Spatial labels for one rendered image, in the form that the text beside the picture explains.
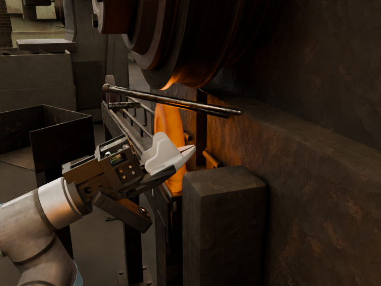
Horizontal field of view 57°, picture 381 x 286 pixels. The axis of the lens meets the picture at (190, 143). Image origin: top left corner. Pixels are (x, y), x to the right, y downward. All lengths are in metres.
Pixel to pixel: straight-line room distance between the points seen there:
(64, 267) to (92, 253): 1.09
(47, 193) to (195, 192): 0.25
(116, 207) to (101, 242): 1.20
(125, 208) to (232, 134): 0.21
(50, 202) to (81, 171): 0.07
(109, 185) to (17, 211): 0.14
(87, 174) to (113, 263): 1.11
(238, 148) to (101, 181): 0.22
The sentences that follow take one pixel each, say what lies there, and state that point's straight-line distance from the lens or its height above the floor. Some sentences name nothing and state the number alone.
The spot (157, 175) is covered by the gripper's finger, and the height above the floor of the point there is 0.76.
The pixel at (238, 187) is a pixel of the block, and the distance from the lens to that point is 0.46.
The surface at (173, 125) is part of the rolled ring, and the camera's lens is 0.64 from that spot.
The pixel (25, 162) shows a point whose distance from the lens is 1.15.
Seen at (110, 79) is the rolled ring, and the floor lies 0.74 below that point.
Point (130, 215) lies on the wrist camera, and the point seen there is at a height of 0.69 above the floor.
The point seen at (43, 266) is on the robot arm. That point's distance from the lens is 0.62.
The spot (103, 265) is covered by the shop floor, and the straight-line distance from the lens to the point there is 1.65.
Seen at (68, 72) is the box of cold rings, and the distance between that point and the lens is 3.03.
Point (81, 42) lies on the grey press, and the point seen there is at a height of 0.79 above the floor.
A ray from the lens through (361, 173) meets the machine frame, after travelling 0.35.
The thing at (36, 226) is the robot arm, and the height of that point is 0.70.
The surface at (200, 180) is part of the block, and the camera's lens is 0.47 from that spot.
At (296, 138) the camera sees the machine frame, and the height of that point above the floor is 0.87.
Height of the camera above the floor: 1.00
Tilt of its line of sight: 19 degrees down
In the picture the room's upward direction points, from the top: straight up
